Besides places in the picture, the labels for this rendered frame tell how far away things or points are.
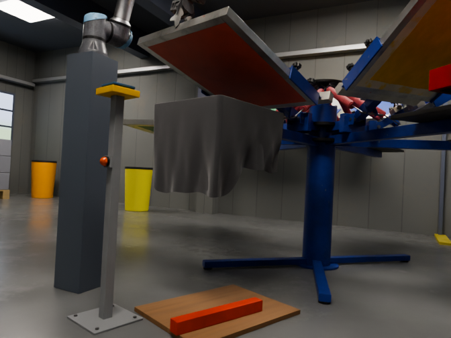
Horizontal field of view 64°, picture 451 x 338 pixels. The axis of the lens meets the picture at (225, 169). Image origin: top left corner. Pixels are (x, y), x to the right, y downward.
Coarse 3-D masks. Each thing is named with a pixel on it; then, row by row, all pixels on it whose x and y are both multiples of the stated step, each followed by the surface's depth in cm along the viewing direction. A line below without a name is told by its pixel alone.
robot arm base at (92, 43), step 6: (84, 36) 186; (90, 36) 185; (96, 36) 186; (84, 42) 185; (90, 42) 185; (96, 42) 186; (102, 42) 188; (84, 48) 184; (90, 48) 184; (96, 48) 185; (102, 48) 187; (102, 54) 187
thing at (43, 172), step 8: (32, 160) 683; (40, 160) 680; (32, 168) 684; (40, 168) 680; (48, 168) 687; (32, 176) 684; (40, 176) 681; (48, 176) 688; (32, 184) 684; (40, 184) 681; (48, 184) 689; (32, 192) 685; (40, 192) 682; (48, 192) 691
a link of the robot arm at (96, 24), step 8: (88, 16) 186; (96, 16) 186; (104, 16) 189; (88, 24) 185; (96, 24) 186; (104, 24) 189; (112, 24) 194; (88, 32) 185; (96, 32) 186; (104, 32) 190; (112, 32) 193
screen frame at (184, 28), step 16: (208, 16) 146; (224, 16) 141; (160, 32) 166; (176, 32) 159; (192, 32) 156; (240, 32) 148; (144, 48) 180; (256, 48) 157; (272, 64) 167; (192, 80) 203; (288, 80) 178; (304, 96) 190
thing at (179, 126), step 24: (216, 96) 149; (168, 120) 169; (192, 120) 158; (216, 120) 149; (168, 144) 168; (192, 144) 158; (216, 144) 149; (168, 168) 169; (192, 168) 159; (216, 168) 148; (216, 192) 149
